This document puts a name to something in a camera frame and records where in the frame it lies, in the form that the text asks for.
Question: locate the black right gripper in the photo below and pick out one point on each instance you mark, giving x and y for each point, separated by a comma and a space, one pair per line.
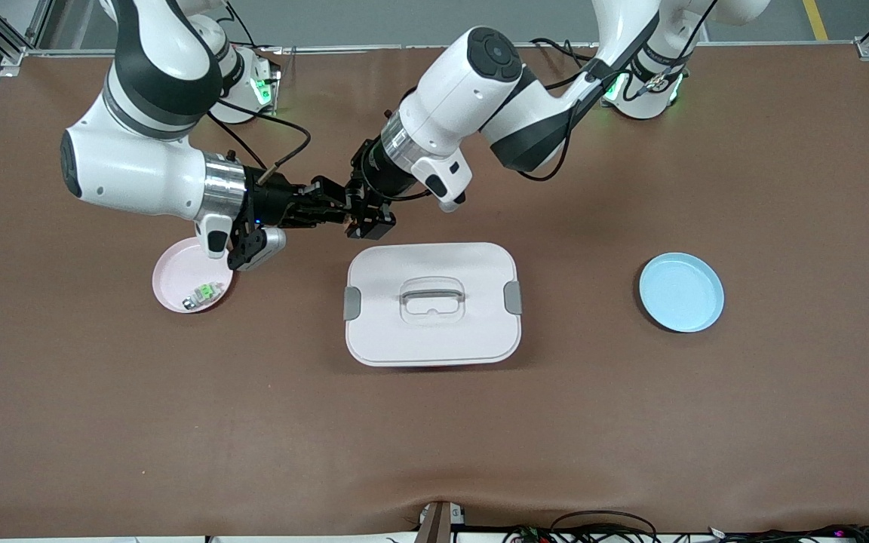
271, 204

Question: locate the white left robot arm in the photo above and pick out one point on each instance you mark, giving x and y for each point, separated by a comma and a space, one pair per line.
465, 83

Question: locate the white lidded plastic box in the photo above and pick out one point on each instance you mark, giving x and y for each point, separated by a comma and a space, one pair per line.
434, 339

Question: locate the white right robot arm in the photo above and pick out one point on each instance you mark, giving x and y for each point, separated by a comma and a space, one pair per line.
140, 173

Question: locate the gray box latch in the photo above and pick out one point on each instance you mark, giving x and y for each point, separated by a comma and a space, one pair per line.
513, 297
352, 303

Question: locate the light blue round plate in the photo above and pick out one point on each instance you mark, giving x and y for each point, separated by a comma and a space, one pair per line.
681, 292

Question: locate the green push button switch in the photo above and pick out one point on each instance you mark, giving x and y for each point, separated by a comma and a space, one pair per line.
207, 292

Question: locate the pink round plate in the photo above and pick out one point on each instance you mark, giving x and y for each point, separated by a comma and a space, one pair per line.
178, 279

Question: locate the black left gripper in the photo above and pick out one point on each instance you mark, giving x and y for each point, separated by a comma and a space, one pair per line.
379, 173

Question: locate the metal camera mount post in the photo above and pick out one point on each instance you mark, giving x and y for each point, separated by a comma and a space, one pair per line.
434, 524

